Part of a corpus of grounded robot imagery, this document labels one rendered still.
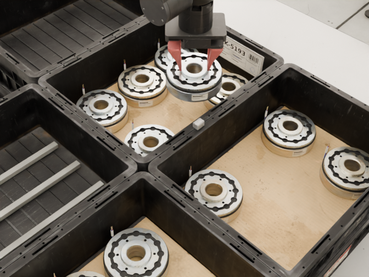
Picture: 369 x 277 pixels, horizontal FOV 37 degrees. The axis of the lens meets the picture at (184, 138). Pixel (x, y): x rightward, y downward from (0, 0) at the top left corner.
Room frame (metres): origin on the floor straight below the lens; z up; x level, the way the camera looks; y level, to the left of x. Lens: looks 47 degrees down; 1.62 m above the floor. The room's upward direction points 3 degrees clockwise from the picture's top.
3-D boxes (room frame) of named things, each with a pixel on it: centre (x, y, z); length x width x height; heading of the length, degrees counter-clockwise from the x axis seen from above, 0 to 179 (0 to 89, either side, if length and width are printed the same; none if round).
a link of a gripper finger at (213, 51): (0.78, -0.02, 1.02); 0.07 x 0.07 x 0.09; 3
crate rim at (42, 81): (0.83, 0.04, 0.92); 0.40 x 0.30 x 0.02; 138
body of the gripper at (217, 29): (0.77, -0.01, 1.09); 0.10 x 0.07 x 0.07; 93
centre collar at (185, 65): (0.78, -0.01, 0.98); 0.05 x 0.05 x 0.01
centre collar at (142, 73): (0.87, 0.09, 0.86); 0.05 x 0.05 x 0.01
